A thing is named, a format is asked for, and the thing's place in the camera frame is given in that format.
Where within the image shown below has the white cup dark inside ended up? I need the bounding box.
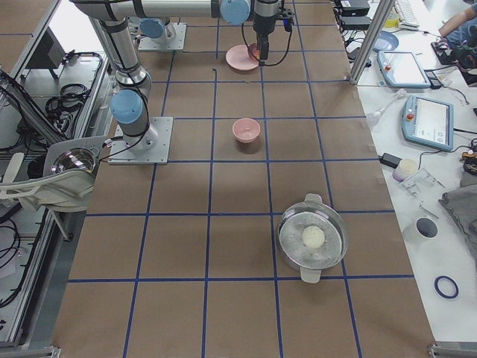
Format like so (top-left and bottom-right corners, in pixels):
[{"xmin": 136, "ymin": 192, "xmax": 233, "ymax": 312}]
[{"xmin": 402, "ymin": 216, "xmax": 438, "ymax": 245}]

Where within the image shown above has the lower teach pendant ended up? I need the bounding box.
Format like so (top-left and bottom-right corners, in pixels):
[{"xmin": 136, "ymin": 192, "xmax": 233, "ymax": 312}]
[{"xmin": 401, "ymin": 95, "xmax": 454, "ymax": 152}]

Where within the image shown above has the blue rubber ring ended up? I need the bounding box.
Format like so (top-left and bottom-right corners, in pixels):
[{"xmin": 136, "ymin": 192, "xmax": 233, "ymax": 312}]
[{"xmin": 434, "ymin": 275, "xmax": 459, "ymax": 299}]

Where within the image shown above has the teach pendant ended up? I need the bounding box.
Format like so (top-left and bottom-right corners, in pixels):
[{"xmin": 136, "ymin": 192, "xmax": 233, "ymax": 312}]
[
  {"xmin": 377, "ymin": 51, "xmax": 431, "ymax": 89},
  {"xmin": 401, "ymin": 95, "xmax": 454, "ymax": 152}
]

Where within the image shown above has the black power adapter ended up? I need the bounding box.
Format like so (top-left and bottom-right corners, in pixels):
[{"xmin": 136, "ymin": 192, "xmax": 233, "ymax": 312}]
[{"xmin": 379, "ymin": 153, "xmax": 402, "ymax": 169}]

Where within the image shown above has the upper teach pendant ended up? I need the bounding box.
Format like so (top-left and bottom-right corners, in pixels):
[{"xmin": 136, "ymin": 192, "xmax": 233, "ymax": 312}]
[{"xmin": 377, "ymin": 51, "xmax": 431, "ymax": 89}]

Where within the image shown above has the white keyboard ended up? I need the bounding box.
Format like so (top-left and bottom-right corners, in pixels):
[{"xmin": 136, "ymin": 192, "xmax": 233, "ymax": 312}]
[{"xmin": 394, "ymin": 0, "xmax": 420, "ymax": 31}]

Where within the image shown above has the pink bowl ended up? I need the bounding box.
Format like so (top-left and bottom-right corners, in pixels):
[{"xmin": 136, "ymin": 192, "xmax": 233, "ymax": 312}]
[{"xmin": 232, "ymin": 118, "xmax": 261, "ymax": 143}]

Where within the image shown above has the steel steamer pot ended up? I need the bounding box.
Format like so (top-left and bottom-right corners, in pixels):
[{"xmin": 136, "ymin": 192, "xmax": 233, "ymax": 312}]
[{"xmin": 277, "ymin": 193, "xmax": 349, "ymax": 283}]

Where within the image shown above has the grey cloth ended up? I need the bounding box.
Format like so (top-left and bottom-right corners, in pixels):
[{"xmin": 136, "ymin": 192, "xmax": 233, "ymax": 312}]
[{"xmin": 439, "ymin": 185, "xmax": 476, "ymax": 242}]

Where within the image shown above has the aluminium frame post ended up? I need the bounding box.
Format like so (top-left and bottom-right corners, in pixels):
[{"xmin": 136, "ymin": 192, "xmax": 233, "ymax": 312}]
[{"xmin": 348, "ymin": 0, "xmax": 394, "ymax": 85}]

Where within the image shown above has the clear plastic funnel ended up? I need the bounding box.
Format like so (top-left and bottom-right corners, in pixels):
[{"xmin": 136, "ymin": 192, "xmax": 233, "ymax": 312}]
[{"xmin": 366, "ymin": 89, "xmax": 407, "ymax": 129}]

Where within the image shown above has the blue plate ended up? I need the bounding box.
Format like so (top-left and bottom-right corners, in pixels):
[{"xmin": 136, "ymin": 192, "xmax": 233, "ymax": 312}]
[{"xmin": 373, "ymin": 31, "xmax": 399, "ymax": 52}]

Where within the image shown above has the white steamed bun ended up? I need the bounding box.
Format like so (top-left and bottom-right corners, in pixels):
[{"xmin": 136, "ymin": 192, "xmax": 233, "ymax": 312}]
[{"xmin": 301, "ymin": 225, "xmax": 325, "ymax": 248}]

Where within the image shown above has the clear plastic tray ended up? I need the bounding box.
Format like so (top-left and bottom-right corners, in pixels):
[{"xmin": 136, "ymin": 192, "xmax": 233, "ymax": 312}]
[{"xmin": 400, "ymin": 169, "xmax": 445, "ymax": 197}]

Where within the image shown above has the person forearm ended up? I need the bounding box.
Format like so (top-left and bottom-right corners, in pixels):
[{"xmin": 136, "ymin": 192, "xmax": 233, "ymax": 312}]
[{"xmin": 438, "ymin": 7, "xmax": 476, "ymax": 37}]

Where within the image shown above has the steel mixing bowl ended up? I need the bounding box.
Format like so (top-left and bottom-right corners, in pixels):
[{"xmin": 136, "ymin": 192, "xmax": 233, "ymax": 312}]
[{"xmin": 50, "ymin": 148, "xmax": 96, "ymax": 174}]

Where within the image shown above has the metal hex key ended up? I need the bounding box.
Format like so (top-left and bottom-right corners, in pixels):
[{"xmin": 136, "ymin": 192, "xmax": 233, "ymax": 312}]
[{"xmin": 418, "ymin": 201, "xmax": 439, "ymax": 220}]

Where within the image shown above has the white purple jar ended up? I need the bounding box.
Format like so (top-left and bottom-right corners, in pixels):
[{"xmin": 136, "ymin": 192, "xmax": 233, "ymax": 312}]
[{"xmin": 392, "ymin": 159, "xmax": 418, "ymax": 182}]

